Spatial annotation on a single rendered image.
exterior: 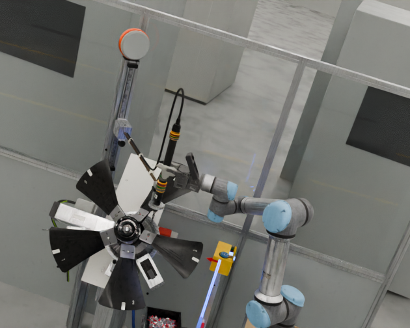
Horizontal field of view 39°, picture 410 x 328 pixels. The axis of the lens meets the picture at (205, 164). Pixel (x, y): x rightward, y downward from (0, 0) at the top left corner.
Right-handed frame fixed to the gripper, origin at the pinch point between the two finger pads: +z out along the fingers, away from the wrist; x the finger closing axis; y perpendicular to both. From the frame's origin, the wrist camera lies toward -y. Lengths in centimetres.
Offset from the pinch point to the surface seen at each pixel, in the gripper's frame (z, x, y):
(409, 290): -200, 223, 143
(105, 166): 26.5, 11.0, 15.8
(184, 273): -25, -10, 43
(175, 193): -8.5, 11.3, 17.8
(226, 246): -39, 33, 49
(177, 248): -18.0, -0.6, 38.2
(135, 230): 2.4, -4.5, 33.9
